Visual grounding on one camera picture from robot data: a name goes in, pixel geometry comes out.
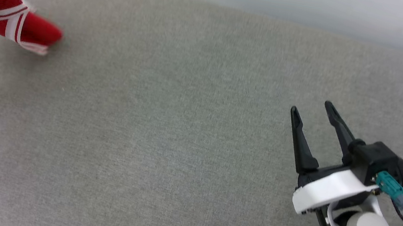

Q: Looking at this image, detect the teal right camera connector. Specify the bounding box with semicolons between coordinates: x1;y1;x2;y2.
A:
371;170;403;209

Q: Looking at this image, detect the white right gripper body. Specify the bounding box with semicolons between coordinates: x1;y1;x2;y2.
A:
290;158;383;226

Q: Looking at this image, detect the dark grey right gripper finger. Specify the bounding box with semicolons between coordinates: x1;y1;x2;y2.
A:
280;105;328;177
315;100;361;166

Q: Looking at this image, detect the grey fabric sofa cushion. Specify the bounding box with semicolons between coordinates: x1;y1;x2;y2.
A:
0;0;403;226

